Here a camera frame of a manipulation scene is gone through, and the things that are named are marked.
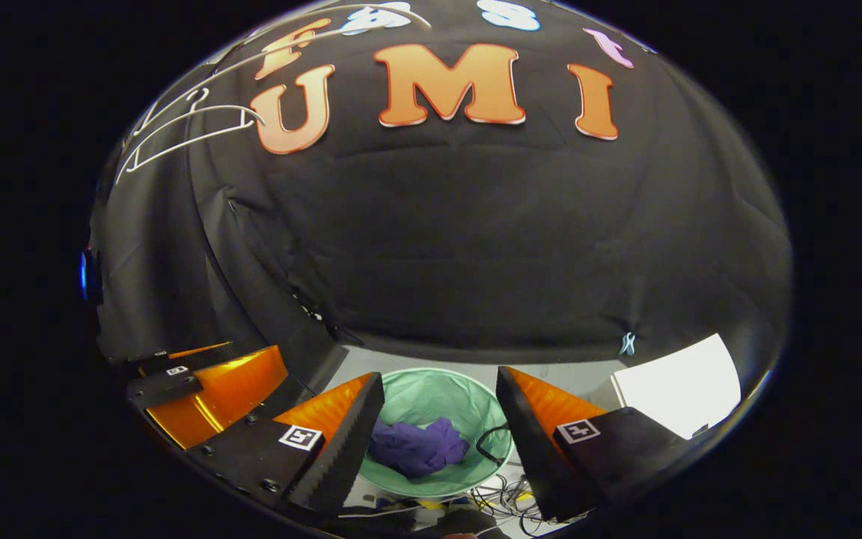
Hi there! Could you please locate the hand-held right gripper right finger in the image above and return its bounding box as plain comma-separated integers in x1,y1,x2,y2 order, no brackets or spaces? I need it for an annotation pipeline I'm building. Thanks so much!
496,365,690,523

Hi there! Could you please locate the purple ribbed shirt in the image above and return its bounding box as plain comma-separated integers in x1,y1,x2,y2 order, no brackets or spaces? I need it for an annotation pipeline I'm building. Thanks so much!
367,415,471,480

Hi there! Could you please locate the black backdrop cloth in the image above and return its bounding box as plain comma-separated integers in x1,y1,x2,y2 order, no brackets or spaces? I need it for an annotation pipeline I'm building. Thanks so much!
91,0,791,368

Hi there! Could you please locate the white plastic hanger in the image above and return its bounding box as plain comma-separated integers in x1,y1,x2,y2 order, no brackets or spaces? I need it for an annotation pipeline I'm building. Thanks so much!
113,86,269,186
199,4,433,83

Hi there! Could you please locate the green laundry hamper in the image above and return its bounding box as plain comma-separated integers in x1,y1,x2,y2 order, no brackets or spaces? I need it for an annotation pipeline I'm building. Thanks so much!
356,367,516,501

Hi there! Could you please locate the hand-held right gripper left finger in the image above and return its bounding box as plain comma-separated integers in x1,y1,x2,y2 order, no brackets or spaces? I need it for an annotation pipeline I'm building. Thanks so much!
188,372,387,517

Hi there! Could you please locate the tangle of black cables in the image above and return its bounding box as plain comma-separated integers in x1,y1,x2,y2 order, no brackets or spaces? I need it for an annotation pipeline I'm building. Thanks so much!
468,472,551,537

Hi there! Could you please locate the white board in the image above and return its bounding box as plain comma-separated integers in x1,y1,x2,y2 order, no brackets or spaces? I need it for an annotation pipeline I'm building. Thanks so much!
611,333,742,440

